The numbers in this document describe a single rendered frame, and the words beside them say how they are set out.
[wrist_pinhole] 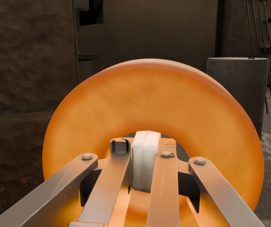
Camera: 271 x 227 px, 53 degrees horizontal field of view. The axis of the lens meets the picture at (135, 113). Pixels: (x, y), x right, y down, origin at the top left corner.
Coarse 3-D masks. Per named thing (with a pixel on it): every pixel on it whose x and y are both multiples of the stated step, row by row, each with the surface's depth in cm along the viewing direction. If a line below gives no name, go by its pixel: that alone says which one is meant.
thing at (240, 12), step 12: (228, 0) 397; (240, 0) 379; (228, 12) 399; (240, 12) 384; (216, 24) 407; (228, 24) 402; (240, 24) 388; (216, 36) 411; (228, 36) 404; (240, 36) 393; (216, 48) 416; (228, 48) 407; (240, 48) 398
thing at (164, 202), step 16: (160, 160) 15; (176, 160) 15; (160, 176) 13; (176, 176) 13; (160, 192) 12; (176, 192) 12; (160, 208) 11; (176, 208) 11; (160, 224) 10; (176, 224) 10
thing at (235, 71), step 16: (208, 64) 269; (224, 64) 251; (240, 64) 244; (256, 64) 244; (224, 80) 253; (240, 80) 247; (256, 80) 248; (240, 96) 250; (256, 96) 252; (256, 112) 257; (256, 128) 262
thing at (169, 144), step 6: (162, 138) 19; (168, 138) 19; (162, 144) 18; (168, 144) 18; (174, 144) 18; (162, 150) 17; (168, 150) 17; (174, 150) 17; (180, 162) 16; (186, 162) 16; (180, 168) 15; (186, 168) 15; (180, 174) 15; (186, 174) 14; (180, 180) 15; (186, 180) 15; (192, 180) 14; (180, 186) 15; (186, 186) 15; (192, 186) 14; (198, 186) 14; (180, 192) 15; (186, 192) 15; (192, 192) 15; (198, 192) 14; (198, 198) 14
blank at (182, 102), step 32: (128, 64) 17; (160, 64) 17; (96, 96) 18; (128, 96) 17; (160, 96) 17; (192, 96) 17; (224, 96) 16; (64, 128) 18; (96, 128) 18; (128, 128) 18; (160, 128) 18; (192, 128) 17; (224, 128) 17; (64, 160) 19; (224, 160) 18; (256, 160) 17; (256, 192) 18; (128, 224) 20; (192, 224) 19
